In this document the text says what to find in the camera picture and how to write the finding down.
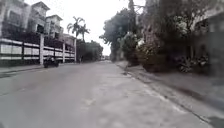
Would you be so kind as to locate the distant trees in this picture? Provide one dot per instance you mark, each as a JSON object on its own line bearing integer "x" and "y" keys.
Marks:
{"x": 90, "y": 50}

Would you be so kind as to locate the grey concrete road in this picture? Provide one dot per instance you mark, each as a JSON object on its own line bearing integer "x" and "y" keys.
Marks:
{"x": 86, "y": 96}

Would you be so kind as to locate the row of trees and bushes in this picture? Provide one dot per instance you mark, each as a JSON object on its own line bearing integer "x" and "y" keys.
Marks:
{"x": 150, "y": 36}

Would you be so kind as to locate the palm trees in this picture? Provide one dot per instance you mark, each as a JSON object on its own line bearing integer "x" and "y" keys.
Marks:
{"x": 77, "y": 28}

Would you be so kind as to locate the dark vehicle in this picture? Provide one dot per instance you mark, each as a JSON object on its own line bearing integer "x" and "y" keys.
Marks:
{"x": 50, "y": 62}

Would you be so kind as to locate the grey pavement strip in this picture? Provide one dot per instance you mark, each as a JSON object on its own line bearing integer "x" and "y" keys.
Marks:
{"x": 186, "y": 88}

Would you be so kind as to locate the row of multi-storey houses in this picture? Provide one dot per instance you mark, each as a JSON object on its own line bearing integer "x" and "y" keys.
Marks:
{"x": 33, "y": 20}

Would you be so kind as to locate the raised pavement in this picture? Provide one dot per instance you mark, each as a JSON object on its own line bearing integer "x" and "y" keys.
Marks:
{"x": 16, "y": 69}

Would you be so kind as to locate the grey building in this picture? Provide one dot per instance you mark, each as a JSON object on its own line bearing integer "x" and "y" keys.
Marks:
{"x": 213, "y": 36}

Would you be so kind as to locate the white and dark boundary wall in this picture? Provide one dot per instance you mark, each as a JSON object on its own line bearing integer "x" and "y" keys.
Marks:
{"x": 30, "y": 50}

